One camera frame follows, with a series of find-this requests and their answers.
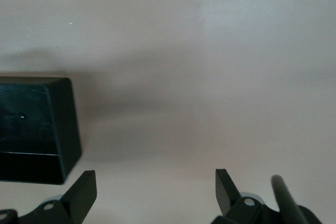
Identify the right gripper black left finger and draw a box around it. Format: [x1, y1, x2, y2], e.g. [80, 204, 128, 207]
[17, 170, 97, 224]

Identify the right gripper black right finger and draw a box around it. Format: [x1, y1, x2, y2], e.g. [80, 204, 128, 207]
[212, 168, 323, 224]

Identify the black rectangular plastic box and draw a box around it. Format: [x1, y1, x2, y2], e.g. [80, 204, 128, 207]
[0, 76, 83, 186]

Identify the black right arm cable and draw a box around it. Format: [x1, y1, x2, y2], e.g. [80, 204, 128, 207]
[271, 175, 308, 224]

